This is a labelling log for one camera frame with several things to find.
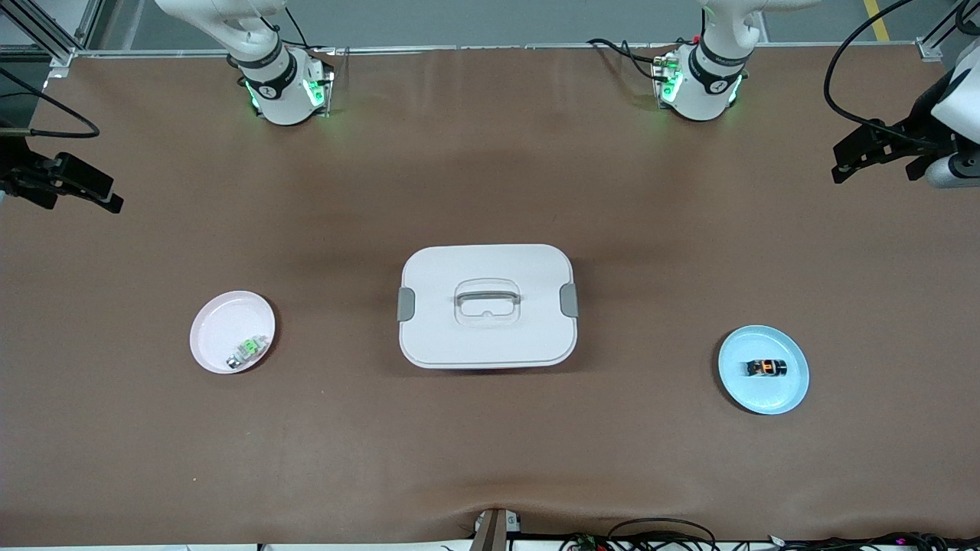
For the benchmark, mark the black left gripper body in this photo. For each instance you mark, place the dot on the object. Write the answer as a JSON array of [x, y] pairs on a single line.
[[916, 128]]

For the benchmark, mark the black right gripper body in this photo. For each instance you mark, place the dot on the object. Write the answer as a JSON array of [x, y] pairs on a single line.
[[17, 173]]

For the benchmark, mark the black orange push-button switch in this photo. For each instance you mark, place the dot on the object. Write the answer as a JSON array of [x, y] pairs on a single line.
[[766, 368]]

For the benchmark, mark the pink round plate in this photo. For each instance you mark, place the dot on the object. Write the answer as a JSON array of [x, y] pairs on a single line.
[[218, 329]]

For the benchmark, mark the light blue round plate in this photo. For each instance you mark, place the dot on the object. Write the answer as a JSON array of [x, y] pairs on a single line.
[[766, 394]]

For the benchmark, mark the brown table mat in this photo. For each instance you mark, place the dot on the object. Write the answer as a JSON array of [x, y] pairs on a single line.
[[490, 153]]

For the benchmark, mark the pink storage box white lid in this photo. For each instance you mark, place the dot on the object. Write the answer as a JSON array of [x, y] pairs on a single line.
[[459, 344]]

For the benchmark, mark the aluminium frame profile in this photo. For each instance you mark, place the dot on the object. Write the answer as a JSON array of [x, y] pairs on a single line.
[[938, 34], [90, 23]]

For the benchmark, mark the white green push-button switch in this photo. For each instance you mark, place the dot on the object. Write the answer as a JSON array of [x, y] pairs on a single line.
[[246, 350]]

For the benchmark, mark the aluminium camera mast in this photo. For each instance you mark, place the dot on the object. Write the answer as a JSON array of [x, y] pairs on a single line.
[[496, 532]]

